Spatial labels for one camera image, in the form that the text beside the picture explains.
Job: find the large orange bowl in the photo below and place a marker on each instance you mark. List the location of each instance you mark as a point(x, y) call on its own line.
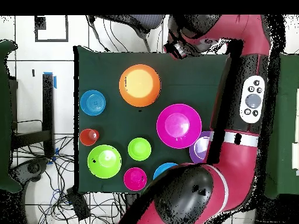
point(140, 85)

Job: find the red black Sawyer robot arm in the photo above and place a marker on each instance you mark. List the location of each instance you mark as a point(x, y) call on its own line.
point(236, 158)

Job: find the dark green tablecloth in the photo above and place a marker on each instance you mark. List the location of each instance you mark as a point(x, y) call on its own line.
point(186, 79)

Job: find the grey office chair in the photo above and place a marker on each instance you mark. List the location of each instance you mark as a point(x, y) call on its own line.
point(147, 21)

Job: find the large pink bowl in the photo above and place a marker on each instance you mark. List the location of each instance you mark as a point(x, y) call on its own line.
point(178, 126)

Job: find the blue cup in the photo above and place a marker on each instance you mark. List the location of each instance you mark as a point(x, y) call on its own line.
point(92, 102)

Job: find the purple bowl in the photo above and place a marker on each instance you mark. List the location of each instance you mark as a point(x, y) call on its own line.
point(198, 149)

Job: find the small green bowl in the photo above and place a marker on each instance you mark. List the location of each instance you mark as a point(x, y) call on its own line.
point(139, 149)

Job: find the orange cup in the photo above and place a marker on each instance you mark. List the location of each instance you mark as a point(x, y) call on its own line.
point(89, 137)

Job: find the blue bowl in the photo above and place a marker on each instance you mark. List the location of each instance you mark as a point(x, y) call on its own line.
point(163, 170)

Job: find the large green bowl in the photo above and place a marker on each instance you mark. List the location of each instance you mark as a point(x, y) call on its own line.
point(104, 161)

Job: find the green cloth on side table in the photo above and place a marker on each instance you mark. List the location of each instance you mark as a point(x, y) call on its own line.
point(285, 116)
point(4, 116)

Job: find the small crimson bowl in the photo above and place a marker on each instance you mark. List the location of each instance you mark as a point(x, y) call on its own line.
point(135, 179)

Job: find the black power strip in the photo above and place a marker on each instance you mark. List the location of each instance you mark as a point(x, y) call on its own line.
point(78, 203)

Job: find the black chair base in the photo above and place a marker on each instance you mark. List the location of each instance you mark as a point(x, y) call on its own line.
point(32, 168)

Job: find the black metal frame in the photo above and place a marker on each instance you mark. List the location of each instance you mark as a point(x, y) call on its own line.
point(48, 105)

